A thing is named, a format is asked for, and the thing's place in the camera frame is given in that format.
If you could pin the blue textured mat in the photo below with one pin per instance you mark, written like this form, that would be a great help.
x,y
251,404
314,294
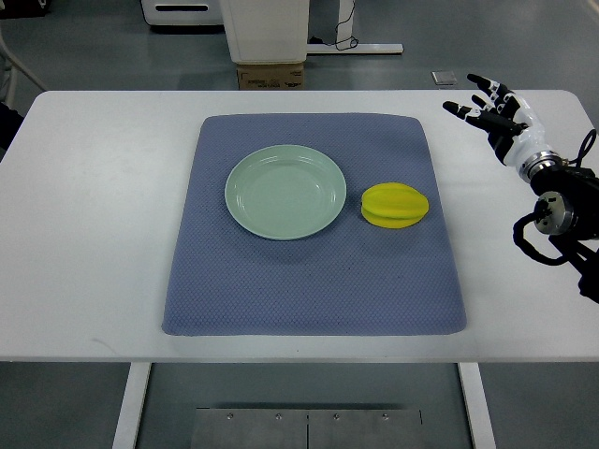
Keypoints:
x,y
350,279

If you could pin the metal base plate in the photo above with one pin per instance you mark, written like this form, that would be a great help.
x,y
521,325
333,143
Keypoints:
x,y
315,428

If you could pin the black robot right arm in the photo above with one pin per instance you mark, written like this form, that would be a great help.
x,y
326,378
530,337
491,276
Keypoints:
x,y
566,211

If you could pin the white chair frame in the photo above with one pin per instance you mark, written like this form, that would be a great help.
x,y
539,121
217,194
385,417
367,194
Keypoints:
x,y
11,66

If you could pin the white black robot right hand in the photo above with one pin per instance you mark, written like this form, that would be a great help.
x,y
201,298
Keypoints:
x,y
515,133

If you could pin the light green plate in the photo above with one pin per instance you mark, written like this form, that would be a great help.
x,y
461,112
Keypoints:
x,y
285,192

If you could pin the grey floor plate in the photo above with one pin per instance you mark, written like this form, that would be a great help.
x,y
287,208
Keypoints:
x,y
444,77

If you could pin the cardboard box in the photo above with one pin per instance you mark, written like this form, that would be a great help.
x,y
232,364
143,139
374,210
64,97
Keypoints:
x,y
273,77

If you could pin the white bin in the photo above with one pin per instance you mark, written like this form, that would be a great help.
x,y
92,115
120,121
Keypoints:
x,y
260,32

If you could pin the white appliance with slot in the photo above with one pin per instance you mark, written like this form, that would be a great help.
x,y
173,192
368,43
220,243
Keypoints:
x,y
181,12

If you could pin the white table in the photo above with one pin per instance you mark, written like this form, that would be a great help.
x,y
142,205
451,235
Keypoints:
x,y
93,189

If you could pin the yellow starfruit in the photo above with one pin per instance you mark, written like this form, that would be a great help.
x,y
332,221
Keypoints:
x,y
393,205

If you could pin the white desk leg base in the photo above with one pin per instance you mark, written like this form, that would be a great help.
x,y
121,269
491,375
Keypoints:
x,y
344,41

